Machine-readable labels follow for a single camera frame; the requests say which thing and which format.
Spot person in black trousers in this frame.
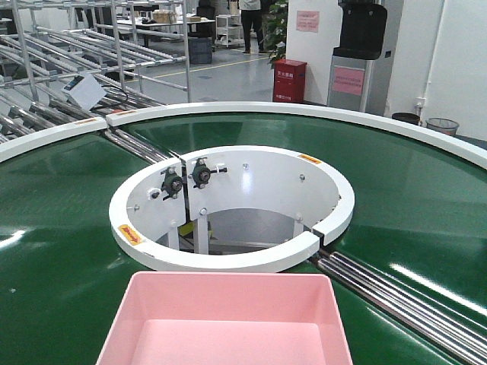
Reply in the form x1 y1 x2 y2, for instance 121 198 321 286
239 0 266 54

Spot dark grey crate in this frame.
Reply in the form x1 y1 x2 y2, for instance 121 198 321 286
188 37 212 65

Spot pink wall notice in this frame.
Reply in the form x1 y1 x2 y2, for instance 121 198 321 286
296 10 320 33

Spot steel conveyor rollers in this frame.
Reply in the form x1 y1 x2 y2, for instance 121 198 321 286
101 129 180 163
310 250 486 364

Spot steel conveyor rollers right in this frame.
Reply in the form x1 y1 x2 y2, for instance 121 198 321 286
310 250 486 364

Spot pink plastic bin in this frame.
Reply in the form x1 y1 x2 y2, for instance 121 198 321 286
97 271 352 364

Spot white control box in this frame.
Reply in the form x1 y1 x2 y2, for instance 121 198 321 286
61 72 107 111

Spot grey water dispenser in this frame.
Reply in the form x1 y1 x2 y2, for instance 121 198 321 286
327 1 387 112

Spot white outer conveyor rim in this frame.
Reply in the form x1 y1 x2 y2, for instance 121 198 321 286
0 100 487 170

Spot black waste bin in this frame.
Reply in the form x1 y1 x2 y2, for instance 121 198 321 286
391 113 421 125

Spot mesh waste basket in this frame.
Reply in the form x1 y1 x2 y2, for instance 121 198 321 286
426 117 460 136

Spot white shelf trolley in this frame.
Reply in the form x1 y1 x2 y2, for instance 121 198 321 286
215 14 244 48

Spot green conveyor belt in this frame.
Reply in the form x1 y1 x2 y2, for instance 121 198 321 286
1 113 486 364

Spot metal roller rack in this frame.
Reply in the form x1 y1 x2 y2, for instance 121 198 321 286
1 1 189 144

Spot green potted plant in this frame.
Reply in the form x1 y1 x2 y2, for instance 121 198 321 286
261 0 288 64

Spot white inner conveyor ring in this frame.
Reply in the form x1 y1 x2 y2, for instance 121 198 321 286
108 144 356 274

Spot red fire extinguisher box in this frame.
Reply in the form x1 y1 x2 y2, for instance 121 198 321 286
272 59 307 103

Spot steel conveyor rollers left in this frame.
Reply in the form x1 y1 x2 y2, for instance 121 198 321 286
101 129 180 163

